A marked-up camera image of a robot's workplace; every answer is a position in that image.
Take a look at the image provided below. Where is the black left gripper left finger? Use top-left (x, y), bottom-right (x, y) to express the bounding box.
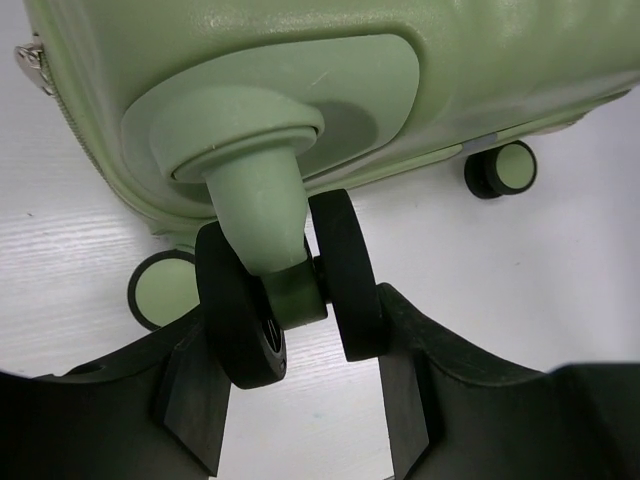
top-left (1, 310), bottom-right (230, 479)

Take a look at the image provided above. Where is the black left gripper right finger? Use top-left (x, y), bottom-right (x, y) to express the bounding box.
top-left (378, 284), bottom-right (639, 479)

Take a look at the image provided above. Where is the green hard-shell suitcase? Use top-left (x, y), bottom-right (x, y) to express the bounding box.
top-left (14, 1), bottom-right (639, 389)

